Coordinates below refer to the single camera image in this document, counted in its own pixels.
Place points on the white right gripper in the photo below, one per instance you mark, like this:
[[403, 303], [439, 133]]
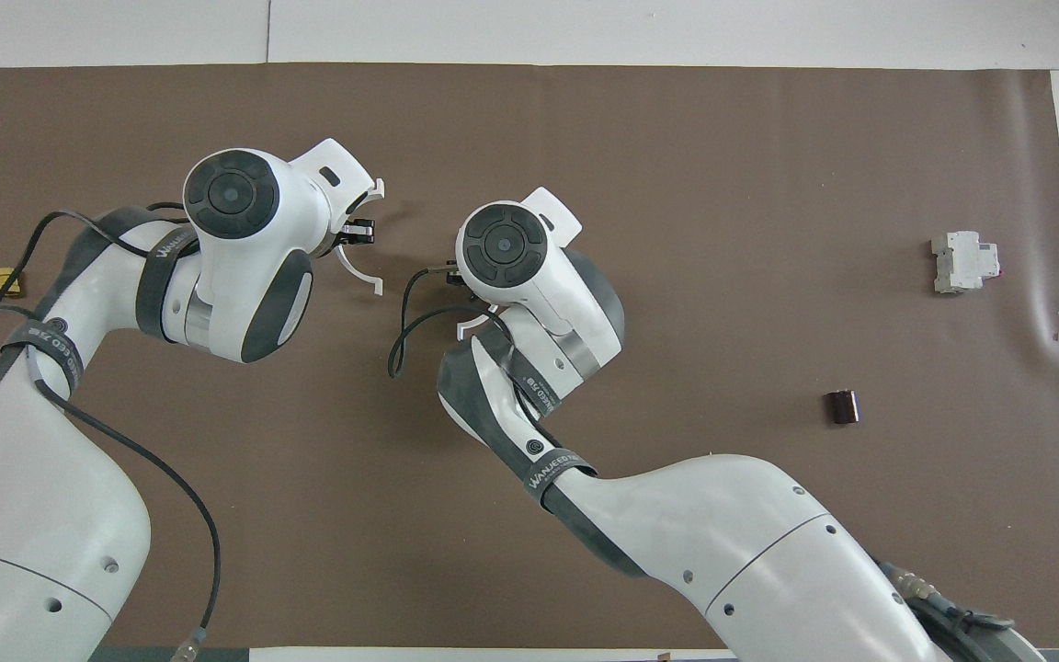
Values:
[[552, 213]]

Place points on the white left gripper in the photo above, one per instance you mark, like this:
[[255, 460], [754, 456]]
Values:
[[332, 175]]

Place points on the white half pipe clamp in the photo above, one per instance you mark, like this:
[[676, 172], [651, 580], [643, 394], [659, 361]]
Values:
[[472, 324], [373, 283]]

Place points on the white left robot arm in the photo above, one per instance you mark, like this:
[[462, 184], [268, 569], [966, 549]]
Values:
[[33, 515]]

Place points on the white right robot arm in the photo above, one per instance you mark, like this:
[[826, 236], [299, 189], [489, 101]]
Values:
[[723, 524]]

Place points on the brown table mat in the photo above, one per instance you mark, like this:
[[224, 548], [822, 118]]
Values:
[[768, 138]]

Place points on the small dark brown block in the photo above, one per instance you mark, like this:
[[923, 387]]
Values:
[[842, 407]]

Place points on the white circuit breaker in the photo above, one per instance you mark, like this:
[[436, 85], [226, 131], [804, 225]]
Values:
[[957, 262]]

